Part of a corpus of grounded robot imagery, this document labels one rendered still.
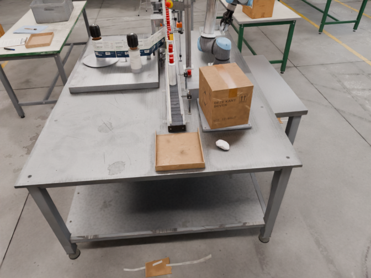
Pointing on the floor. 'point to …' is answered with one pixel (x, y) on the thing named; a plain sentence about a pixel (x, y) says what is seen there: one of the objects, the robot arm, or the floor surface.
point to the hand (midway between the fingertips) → (222, 31)
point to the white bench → (48, 51)
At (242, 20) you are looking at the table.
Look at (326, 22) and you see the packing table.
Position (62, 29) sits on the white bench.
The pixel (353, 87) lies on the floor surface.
